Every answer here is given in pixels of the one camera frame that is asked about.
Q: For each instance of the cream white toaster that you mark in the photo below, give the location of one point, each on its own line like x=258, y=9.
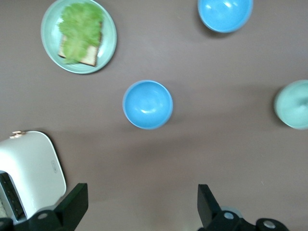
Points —
x=31, y=168

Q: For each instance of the bread slice with lettuce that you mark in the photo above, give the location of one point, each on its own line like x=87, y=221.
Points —
x=80, y=29

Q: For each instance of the toast slice with dark crust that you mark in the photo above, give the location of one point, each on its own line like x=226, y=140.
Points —
x=90, y=56

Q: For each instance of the pale green plate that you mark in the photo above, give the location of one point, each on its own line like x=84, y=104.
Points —
x=49, y=36

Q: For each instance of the brown table cover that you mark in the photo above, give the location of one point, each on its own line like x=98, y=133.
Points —
x=192, y=149

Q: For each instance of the pale green bowl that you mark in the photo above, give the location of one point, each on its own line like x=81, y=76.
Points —
x=292, y=106

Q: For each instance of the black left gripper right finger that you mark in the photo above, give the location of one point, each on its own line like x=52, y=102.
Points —
x=214, y=214

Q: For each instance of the blue bowl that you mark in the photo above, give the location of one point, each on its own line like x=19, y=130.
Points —
x=225, y=14
x=147, y=104

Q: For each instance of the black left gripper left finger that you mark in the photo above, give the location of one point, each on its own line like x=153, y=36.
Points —
x=69, y=211

